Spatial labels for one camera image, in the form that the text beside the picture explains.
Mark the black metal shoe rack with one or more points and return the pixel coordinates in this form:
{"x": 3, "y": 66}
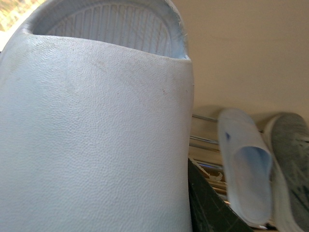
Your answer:
{"x": 205, "y": 152}

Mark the light blue slide sandal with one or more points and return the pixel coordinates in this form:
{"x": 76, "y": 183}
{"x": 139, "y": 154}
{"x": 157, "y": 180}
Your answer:
{"x": 247, "y": 166}
{"x": 96, "y": 103}

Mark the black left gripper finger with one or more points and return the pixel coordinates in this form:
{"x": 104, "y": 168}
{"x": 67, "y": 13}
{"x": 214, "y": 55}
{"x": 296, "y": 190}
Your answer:
{"x": 209, "y": 213}

